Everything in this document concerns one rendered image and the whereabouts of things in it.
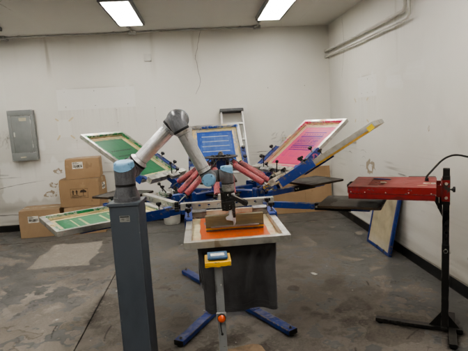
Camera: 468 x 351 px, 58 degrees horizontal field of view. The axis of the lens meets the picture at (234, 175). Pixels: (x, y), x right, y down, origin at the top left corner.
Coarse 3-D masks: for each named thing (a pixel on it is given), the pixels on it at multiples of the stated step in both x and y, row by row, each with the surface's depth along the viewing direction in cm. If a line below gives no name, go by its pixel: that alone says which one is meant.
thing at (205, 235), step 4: (204, 220) 291; (200, 224) 281; (204, 228) 270; (200, 232) 262; (204, 232) 261; (208, 232) 261; (204, 236) 252; (208, 236) 252; (220, 236) 250; (224, 236) 250; (228, 236) 249; (232, 236) 249
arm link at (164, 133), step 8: (184, 112) 247; (160, 128) 253; (168, 128) 249; (152, 136) 254; (160, 136) 251; (168, 136) 253; (144, 144) 255; (152, 144) 252; (160, 144) 253; (144, 152) 253; (152, 152) 254; (136, 160) 252; (144, 160) 254; (144, 168) 257; (136, 176) 258
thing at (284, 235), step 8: (240, 208) 305; (248, 208) 305; (272, 216) 276; (192, 224) 279; (280, 224) 255; (280, 232) 244; (288, 232) 237; (184, 240) 233; (200, 240) 231; (208, 240) 230; (216, 240) 230; (224, 240) 230; (232, 240) 230; (240, 240) 231; (248, 240) 231; (256, 240) 231; (264, 240) 232; (272, 240) 232; (280, 240) 232; (288, 240) 233; (184, 248) 229; (192, 248) 229; (200, 248) 229
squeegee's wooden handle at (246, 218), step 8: (208, 216) 260; (216, 216) 260; (224, 216) 260; (240, 216) 261; (248, 216) 261; (256, 216) 261; (208, 224) 260; (216, 224) 260; (224, 224) 261; (232, 224) 261
